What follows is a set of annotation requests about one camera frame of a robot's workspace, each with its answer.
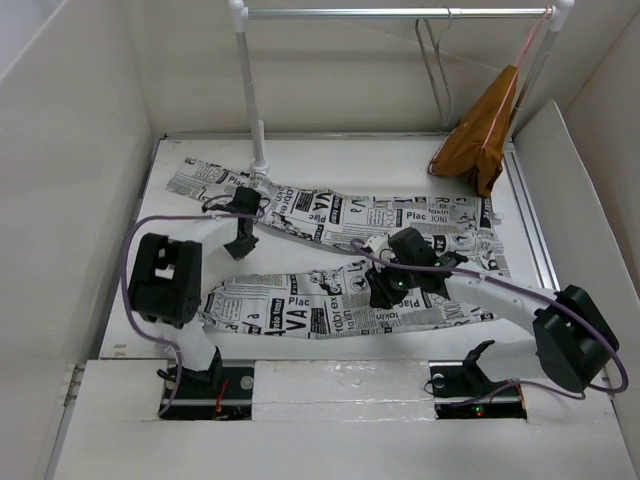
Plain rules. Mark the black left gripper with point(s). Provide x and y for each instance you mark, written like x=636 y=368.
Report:
x=240 y=252

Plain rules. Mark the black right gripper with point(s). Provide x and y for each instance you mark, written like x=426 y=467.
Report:
x=381 y=295

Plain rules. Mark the newspaper print trousers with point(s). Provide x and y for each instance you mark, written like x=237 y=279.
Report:
x=330 y=303

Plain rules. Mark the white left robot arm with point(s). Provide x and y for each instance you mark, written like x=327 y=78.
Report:
x=166 y=281

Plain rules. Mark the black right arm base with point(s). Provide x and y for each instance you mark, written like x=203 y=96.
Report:
x=461 y=390

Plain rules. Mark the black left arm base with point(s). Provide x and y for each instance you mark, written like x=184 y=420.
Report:
x=223 y=393

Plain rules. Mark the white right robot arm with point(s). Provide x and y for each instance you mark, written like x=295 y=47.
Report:
x=573 y=340

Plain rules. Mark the brown hanging garment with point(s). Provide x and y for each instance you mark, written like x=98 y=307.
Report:
x=461 y=154

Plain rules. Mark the white cardboard panel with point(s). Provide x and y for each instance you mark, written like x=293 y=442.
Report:
x=581 y=244

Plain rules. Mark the white metal clothes rack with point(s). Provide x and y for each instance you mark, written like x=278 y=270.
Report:
x=345 y=69

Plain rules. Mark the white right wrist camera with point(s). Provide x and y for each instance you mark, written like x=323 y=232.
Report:
x=377 y=246

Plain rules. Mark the grey wire hanger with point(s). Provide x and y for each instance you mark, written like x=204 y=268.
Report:
x=430 y=50

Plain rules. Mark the pink wire hanger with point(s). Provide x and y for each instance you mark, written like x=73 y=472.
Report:
x=520 y=58

